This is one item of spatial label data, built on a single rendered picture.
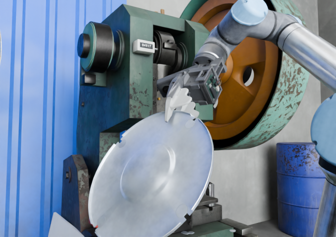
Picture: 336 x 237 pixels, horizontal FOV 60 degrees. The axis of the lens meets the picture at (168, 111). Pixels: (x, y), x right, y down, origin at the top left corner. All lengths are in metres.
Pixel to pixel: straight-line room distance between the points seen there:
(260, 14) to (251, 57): 0.65
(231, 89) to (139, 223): 1.00
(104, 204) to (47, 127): 1.61
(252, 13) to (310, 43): 0.15
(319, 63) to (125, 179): 0.48
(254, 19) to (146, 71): 0.49
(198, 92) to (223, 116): 0.80
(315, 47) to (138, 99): 0.60
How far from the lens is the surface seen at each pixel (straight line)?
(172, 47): 1.21
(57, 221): 1.65
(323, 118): 0.51
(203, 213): 1.23
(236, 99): 1.39
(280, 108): 1.23
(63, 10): 2.41
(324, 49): 0.73
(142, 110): 1.06
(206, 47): 0.75
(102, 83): 1.26
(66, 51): 2.32
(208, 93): 0.65
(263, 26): 0.77
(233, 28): 0.75
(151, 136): 0.63
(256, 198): 3.49
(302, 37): 0.76
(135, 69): 1.07
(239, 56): 1.41
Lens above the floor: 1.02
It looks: 4 degrees up
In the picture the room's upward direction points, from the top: straight up
